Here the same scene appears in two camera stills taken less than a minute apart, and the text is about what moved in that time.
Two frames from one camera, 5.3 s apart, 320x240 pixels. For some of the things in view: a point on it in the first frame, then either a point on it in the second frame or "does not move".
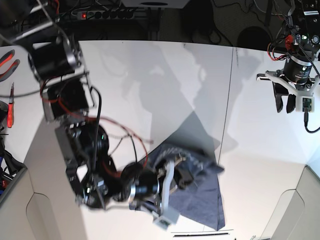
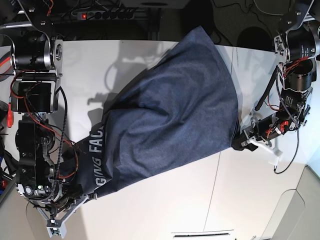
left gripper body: x=138 y=185 to x=62 y=195
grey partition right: x=297 y=216 does not move
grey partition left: x=25 y=215 does not move
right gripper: x=296 y=70 to x=264 y=128
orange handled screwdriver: x=11 y=109 does not move
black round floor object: x=254 y=37 does not move
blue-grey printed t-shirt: x=201 y=202 to x=178 y=105
